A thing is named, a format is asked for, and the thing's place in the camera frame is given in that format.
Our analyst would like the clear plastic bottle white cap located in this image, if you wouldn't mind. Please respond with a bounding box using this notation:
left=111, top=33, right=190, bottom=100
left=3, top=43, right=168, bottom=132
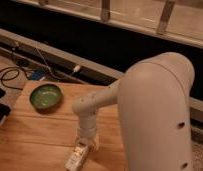
left=65, top=143, right=90, bottom=171

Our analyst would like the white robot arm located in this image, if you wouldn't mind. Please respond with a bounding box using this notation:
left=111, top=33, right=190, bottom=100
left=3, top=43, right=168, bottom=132
left=73, top=52, right=194, bottom=171

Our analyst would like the green ceramic bowl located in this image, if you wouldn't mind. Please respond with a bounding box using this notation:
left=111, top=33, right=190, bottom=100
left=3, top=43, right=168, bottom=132
left=29, top=84, right=62, bottom=110

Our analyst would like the blue power adapter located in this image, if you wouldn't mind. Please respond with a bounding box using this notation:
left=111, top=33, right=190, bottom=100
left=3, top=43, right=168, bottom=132
left=28, top=69, right=44, bottom=80

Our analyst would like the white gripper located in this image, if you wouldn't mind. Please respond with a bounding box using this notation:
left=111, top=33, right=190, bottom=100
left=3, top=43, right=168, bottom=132
left=75, top=124, right=99, bottom=150

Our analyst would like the white thin cable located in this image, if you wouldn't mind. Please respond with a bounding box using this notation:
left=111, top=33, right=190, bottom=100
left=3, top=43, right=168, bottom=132
left=34, top=46, right=83, bottom=81

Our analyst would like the metal window frame rail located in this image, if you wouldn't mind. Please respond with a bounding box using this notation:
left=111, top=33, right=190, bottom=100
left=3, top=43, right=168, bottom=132
left=13, top=0, right=203, bottom=49

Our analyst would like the black coiled cable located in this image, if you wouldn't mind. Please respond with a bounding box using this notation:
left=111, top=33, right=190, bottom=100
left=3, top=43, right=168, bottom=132
left=0, top=65, right=33, bottom=91

